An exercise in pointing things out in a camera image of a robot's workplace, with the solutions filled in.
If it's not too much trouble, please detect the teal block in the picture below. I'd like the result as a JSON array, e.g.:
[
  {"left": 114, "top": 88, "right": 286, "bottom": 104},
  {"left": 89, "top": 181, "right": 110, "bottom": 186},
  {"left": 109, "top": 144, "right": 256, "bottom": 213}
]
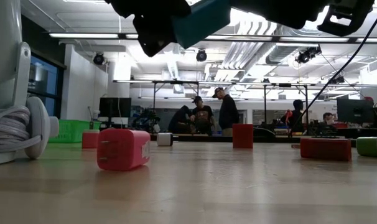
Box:
[{"left": 172, "top": 0, "right": 232, "bottom": 50}]

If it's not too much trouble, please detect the small white cylinder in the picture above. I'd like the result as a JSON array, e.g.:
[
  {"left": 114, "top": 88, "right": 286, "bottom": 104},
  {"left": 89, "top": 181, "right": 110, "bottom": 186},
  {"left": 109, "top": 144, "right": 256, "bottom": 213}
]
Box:
[{"left": 156, "top": 133, "right": 174, "bottom": 147}]

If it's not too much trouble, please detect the red cylinder with white cap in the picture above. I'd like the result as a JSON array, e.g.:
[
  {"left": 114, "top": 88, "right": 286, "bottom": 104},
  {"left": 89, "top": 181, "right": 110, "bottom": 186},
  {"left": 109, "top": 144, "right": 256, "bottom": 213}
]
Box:
[{"left": 81, "top": 129, "right": 101, "bottom": 149}]

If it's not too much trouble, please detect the red cube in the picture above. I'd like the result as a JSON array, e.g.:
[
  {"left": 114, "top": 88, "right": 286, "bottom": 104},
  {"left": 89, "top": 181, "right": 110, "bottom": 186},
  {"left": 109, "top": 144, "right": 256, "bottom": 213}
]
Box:
[{"left": 231, "top": 124, "right": 254, "bottom": 149}]

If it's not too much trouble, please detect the red rectangular block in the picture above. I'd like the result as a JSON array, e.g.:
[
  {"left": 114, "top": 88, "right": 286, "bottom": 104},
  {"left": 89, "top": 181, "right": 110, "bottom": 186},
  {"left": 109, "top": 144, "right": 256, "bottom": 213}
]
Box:
[{"left": 299, "top": 138, "right": 353, "bottom": 162}]

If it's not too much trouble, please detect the green cylinder with white end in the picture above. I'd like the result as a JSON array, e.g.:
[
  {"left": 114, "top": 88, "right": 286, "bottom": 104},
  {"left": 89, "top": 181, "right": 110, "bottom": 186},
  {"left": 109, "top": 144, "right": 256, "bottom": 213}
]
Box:
[{"left": 355, "top": 136, "right": 377, "bottom": 158}]

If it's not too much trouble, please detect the long ceiling light bar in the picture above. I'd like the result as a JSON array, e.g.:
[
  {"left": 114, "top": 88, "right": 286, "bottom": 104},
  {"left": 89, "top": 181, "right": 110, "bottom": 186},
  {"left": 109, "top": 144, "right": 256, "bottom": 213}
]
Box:
[{"left": 48, "top": 32, "right": 377, "bottom": 44}]

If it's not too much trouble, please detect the black computer monitor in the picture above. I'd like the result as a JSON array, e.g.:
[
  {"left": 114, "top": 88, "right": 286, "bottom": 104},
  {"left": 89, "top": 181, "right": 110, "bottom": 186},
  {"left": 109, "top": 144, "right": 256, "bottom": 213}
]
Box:
[
  {"left": 337, "top": 98, "right": 375, "bottom": 123},
  {"left": 98, "top": 97, "right": 133, "bottom": 118}
]

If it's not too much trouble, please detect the small black hanging spotlight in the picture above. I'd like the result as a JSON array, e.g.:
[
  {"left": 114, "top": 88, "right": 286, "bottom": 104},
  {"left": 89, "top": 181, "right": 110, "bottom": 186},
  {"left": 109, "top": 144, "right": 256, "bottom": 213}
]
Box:
[{"left": 327, "top": 75, "right": 346, "bottom": 85}]

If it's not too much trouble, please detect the dark framed window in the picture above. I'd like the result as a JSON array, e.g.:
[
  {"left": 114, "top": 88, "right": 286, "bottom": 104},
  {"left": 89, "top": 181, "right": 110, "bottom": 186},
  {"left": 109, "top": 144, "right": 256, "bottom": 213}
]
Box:
[{"left": 20, "top": 49, "right": 67, "bottom": 119}]

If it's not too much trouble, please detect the green plastic basket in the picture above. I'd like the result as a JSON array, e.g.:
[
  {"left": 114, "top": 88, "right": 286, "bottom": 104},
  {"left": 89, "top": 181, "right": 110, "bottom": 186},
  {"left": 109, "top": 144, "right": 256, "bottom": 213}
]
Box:
[{"left": 48, "top": 119, "right": 101, "bottom": 144}]

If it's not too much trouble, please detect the white round desk fan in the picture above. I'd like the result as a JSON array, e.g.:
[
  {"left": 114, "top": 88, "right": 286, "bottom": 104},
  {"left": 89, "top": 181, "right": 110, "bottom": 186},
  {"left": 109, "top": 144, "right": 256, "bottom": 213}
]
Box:
[{"left": 0, "top": 0, "right": 60, "bottom": 167}]

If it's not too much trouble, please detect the black hanging camera cluster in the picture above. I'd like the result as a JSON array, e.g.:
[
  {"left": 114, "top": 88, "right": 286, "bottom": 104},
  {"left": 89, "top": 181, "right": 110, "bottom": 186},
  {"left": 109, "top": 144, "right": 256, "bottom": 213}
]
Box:
[{"left": 296, "top": 45, "right": 322, "bottom": 64}]

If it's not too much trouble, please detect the black metal rack frame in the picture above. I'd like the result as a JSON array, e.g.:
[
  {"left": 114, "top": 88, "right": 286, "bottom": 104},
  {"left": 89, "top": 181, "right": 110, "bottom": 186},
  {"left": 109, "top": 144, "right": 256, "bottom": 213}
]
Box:
[
  {"left": 152, "top": 80, "right": 200, "bottom": 133},
  {"left": 263, "top": 83, "right": 309, "bottom": 125}
]

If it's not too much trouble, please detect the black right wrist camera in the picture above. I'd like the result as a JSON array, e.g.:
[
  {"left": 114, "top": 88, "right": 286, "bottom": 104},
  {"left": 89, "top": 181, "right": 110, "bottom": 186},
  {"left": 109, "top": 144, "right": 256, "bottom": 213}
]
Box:
[{"left": 317, "top": 0, "right": 375, "bottom": 37}]

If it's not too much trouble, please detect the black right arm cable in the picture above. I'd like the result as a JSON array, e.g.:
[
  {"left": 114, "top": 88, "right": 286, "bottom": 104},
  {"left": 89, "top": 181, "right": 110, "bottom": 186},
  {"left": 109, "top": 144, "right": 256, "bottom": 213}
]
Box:
[{"left": 289, "top": 0, "right": 377, "bottom": 136}]

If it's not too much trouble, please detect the black aluminium table frame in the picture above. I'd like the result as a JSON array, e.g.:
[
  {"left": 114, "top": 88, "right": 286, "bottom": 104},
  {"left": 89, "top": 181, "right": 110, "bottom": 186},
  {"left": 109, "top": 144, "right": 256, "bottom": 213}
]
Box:
[{"left": 96, "top": 133, "right": 357, "bottom": 144}]

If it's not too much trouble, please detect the white coiled fan cord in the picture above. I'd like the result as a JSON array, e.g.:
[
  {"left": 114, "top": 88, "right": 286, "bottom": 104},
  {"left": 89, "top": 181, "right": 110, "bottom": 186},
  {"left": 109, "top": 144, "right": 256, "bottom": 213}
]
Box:
[{"left": 0, "top": 107, "right": 42, "bottom": 153}]

